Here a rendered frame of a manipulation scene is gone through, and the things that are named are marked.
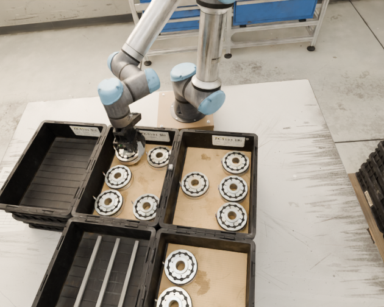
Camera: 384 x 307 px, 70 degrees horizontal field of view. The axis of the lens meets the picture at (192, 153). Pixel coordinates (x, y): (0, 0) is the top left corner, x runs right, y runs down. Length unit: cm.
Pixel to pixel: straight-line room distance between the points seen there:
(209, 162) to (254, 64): 190
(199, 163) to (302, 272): 54
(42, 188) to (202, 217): 65
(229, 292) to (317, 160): 70
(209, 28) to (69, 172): 77
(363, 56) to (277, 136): 199
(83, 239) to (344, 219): 97
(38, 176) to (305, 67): 242
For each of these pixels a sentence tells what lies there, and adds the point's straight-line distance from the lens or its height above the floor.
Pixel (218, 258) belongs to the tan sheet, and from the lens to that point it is 94.
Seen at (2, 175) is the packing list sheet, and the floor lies 70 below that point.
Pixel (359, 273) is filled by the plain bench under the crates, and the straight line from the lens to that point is 117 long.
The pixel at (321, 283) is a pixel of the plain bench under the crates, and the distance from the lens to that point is 111.
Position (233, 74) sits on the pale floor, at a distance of 275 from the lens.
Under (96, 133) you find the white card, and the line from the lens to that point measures 123.
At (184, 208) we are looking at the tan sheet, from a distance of 100.
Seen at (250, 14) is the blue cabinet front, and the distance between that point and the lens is 278.
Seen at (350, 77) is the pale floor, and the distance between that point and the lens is 293.
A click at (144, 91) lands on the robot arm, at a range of 88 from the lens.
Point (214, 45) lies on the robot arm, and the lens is 98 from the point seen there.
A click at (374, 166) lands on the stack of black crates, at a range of 184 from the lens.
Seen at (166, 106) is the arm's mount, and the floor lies 80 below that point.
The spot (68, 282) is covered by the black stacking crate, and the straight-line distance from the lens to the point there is 104.
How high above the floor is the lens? 174
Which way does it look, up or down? 55 degrees down
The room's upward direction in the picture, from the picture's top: 9 degrees counter-clockwise
